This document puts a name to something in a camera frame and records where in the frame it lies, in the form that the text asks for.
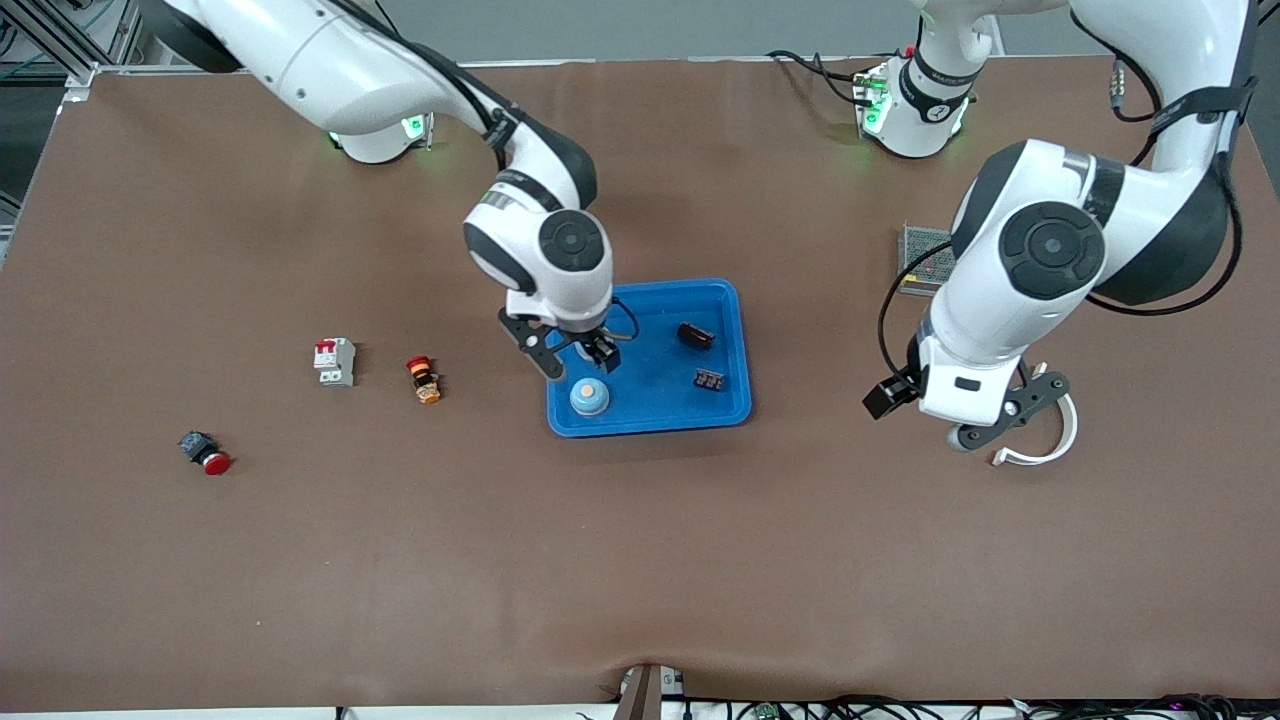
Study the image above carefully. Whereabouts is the blue plastic tray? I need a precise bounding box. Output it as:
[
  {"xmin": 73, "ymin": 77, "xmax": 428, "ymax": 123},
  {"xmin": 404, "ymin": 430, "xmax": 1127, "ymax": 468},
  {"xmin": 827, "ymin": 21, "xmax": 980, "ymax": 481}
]
[{"xmin": 544, "ymin": 278, "xmax": 753, "ymax": 439}]

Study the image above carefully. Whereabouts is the small red orange push button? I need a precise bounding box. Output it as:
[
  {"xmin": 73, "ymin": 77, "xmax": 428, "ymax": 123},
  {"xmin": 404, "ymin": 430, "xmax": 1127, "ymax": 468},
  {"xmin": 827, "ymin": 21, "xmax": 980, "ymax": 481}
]
[{"xmin": 406, "ymin": 355, "xmax": 444, "ymax": 406}]

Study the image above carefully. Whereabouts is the metal mesh power supply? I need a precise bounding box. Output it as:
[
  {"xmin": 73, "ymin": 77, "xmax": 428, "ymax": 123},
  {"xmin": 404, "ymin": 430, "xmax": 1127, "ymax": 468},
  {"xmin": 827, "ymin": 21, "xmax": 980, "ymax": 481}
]
[{"xmin": 897, "ymin": 222, "xmax": 959, "ymax": 300}]

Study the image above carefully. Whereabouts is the brown table mat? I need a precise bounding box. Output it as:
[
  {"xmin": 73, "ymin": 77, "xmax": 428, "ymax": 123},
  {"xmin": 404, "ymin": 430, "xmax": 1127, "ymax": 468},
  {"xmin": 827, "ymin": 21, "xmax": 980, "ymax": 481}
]
[{"xmin": 0, "ymin": 55, "xmax": 1280, "ymax": 713}]

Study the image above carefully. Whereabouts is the red mushroom push button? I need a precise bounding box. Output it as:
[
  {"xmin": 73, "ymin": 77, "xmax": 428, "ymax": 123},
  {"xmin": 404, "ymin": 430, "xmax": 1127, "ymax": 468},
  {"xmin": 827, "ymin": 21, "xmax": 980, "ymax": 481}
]
[{"xmin": 178, "ymin": 430, "xmax": 235, "ymax": 477}]

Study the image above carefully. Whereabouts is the white curved plastic bracket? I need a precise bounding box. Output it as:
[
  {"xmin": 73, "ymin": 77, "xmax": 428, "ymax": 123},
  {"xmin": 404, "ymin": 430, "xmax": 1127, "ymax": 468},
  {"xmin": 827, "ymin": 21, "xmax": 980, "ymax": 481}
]
[{"xmin": 990, "ymin": 362, "xmax": 1081, "ymax": 468}]

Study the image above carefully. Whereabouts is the white circuit breaker red switch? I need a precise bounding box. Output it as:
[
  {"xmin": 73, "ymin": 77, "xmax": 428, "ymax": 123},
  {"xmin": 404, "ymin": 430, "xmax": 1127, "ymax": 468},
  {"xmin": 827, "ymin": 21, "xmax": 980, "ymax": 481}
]
[{"xmin": 313, "ymin": 338, "xmax": 358, "ymax": 389}]

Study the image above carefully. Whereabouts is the black cable bundle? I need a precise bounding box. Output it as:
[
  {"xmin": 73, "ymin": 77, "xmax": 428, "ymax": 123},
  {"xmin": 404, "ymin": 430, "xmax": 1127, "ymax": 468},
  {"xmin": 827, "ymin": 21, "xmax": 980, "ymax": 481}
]
[{"xmin": 690, "ymin": 693, "xmax": 1241, "ymax": 720}]

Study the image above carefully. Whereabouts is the grey metal post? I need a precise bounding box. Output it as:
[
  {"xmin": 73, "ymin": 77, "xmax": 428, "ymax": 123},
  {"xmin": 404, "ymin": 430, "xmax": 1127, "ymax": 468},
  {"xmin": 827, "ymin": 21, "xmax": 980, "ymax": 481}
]
[{"xmin": 612, "ymin": 662, "xmax": 689, "ymax": 720}]

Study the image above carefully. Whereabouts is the black left base cable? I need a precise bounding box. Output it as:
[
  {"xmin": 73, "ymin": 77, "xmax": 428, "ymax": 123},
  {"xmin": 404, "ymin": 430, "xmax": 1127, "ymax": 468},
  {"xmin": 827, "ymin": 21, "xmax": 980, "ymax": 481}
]
[{"xmin": 768, "ymin": 48, "xmax": 871, "ymax": 106}]

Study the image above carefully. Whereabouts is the aluminium frame profile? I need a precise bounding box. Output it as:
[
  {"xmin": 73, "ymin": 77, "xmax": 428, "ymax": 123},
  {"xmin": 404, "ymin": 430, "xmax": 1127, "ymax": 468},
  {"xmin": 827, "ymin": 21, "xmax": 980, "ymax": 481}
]
[{"xmin": 0, "ymin": 0, "xmax": 151, "ymax": 86}]

